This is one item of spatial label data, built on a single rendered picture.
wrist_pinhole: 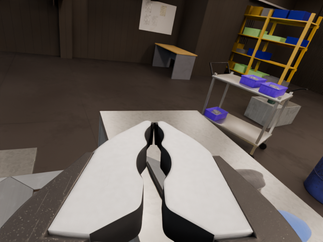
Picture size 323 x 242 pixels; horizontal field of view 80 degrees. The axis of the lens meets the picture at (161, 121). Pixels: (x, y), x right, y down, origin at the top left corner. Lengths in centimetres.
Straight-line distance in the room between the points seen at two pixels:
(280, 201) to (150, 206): 46
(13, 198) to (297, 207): 100
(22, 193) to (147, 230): 54
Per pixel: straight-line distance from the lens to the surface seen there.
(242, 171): 81
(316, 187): 304
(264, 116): 445
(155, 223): 57
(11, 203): 92
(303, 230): 74
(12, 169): 120
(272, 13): 823
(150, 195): 63
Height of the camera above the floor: 152
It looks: 27 degrees down
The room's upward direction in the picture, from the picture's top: 12 degrees clockwise
